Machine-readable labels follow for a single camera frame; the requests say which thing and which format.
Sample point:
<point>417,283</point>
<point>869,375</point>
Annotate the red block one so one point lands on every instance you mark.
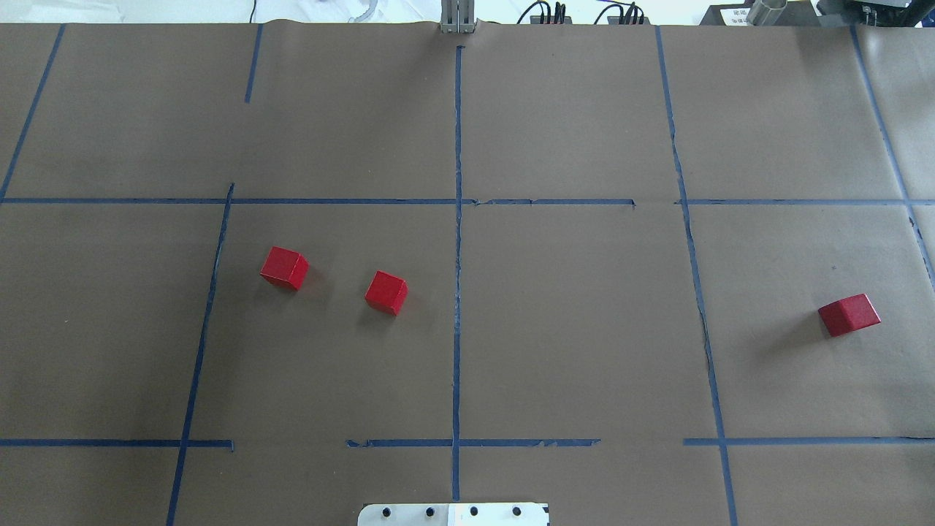
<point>285,268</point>
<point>387,293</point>

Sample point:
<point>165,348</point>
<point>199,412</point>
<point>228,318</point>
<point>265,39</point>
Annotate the red block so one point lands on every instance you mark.
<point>848,315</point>

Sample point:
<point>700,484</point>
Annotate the steel cup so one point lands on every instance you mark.
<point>765,12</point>

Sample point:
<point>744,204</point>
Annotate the aluminium frame post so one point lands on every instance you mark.
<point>458,17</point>

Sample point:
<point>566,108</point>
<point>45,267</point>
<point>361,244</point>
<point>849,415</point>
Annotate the white camera pillar with base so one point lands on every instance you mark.
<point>489,513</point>

